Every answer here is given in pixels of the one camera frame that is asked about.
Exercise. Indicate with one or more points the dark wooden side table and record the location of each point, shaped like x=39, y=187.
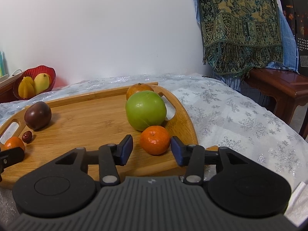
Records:
x=284, y=81

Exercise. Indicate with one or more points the brown wooden cabinet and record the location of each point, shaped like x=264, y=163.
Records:
x=6, y=91

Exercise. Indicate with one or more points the green apple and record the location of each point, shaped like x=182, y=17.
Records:
x=144, y=110

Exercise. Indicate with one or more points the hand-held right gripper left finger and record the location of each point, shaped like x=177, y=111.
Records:
x=126, y=150

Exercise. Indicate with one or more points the yellow starfruit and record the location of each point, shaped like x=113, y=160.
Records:
x=26, y=87

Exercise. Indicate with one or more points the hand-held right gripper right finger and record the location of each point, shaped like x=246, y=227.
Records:
x=176, y=151

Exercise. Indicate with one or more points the dark purple round fruit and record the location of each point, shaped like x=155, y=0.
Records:
x=38, y=116

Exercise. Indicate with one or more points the yellow mango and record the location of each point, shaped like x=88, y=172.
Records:
x=42, y=83

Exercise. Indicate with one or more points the white towel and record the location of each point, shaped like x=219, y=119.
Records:
x=299, y=202

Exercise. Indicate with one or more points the wooden tray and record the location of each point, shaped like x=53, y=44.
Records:
x=84, y=122

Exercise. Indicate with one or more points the red date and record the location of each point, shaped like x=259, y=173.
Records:
x=27, y=136

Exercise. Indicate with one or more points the red fruit bowl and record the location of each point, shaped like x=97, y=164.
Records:
x=51, y=79

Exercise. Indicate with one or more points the small tangerine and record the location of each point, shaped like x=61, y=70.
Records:
x=155, y=140

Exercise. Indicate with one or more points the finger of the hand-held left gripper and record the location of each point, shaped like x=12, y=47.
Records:
x=12, y=157

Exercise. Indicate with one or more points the white snowflake tablecloth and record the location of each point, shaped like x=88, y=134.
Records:
x=228, y=115

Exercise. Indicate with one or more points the large yellowish orange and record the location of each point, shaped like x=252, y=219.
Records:
x=138, y=90

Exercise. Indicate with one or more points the green patterned fringed shawl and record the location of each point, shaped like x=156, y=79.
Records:
x=235, y=24

